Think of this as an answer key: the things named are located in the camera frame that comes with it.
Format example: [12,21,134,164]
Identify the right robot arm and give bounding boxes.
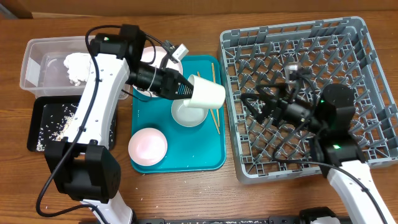
[240,83,395,223]

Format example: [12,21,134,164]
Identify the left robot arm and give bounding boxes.
[44,24,193,223]

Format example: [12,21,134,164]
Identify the white cup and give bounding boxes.
[183,75,226,110]

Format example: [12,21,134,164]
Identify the wooden chopstick near rack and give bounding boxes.
[211,62,221,128]

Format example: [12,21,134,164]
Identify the black tray bin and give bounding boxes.
[26,95,118,152]

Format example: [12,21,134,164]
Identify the clear plastic bin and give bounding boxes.
[19,35,131,100]

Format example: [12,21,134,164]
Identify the grey dishwasher rack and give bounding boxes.
[219,16,397,184]

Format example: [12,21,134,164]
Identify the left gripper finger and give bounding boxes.
[166,68,191,86]
[169,79,193,100]

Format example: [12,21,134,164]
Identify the crumpled white tissue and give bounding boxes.
[63,52,91,86]

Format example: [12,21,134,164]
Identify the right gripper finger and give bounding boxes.
[256,83,287,124]
[240,93,267,124]

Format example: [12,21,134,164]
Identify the teal plastic tray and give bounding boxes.
[130,54,227,174]

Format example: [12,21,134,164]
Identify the large pink plate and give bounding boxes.
[132,46,183,98]

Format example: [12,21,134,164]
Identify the wooden chopstick inner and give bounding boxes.
[197,72,220,135]

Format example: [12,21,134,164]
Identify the rice pile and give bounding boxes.
[36,104,114,152]

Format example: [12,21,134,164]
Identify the grey bowl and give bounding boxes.
[171,100,208,128]

